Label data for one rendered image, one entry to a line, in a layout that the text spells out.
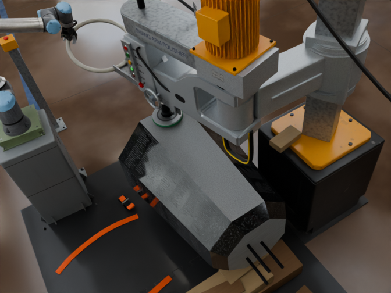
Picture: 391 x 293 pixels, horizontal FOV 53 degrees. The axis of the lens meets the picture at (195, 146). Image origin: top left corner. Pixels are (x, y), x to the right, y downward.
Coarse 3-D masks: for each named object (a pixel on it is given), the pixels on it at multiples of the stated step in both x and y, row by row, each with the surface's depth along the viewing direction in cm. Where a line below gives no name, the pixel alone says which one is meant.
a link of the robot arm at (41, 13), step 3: (42, 9) 256; (45, 9) 256; (48, 9) 256; (51, 9) 256; (54, 9) 257; (39, 12) 254; (42, 12) 254; (45, 12) 253; (48, 12) 253; (51, 12) 255; (54, 12) 257; (57, 12) 257; (39, 15) 253; (42, 15) 253; (54, 15) 254; (57, 15) 258; (57, 18) 259
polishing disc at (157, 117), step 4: (156, 112) 277; (160, 112) 277; (152, 116) 275; (156, 116) 274; (160, 116) 274; (172, 116) 273; (176, 116) 272; (180, 116) 272; (156, 120) 272; (160, 120) 271; (164, 120) 271; (168, 120) 270; (172, 120) 270; (176, 120) 269; (160, 124) 270; (164, 124) 269; (168, 124) 269
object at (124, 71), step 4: (116, 68) 276; (120, 68) 282; (124, 68) 282; (128, 68) 281; (120, 72) 275; (124, 72) 272; (128, 72) 278; (124, 76) 275; (128, 76) 270; (132, 80) 269; (136, 84) 268; (160, 100) 253; (164, 100) 251; (164, 104) 254; (168, 104) 250; (176, 108) 245; (172, 112) 244; (180, 112) 246
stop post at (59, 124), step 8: (0, 40) 331; (8, 40) 330; (8, 48) 331; (16, 48) 337; (16, 56) 341; (16, 64) 345; (24, 64) 349; (24, 72) 354; (24, 80) 358; (32, 80) 362; (32, 88) 367; (40, 96) 376; (40, 104) 382; (48, 112) 392; (56, 120) 417; (56, 128) 409; (64, 128) 408
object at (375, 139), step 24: (264, 144) 282; (264, 168) 302; (288, 168) 266; (336, 168) 248; (360, 168) 266; (288, 192) 286; (312, 192) 252; (336, 192) 271; (360, 192) 297; (288, 216) 304; (312, 216) 276; (336, 216) 303
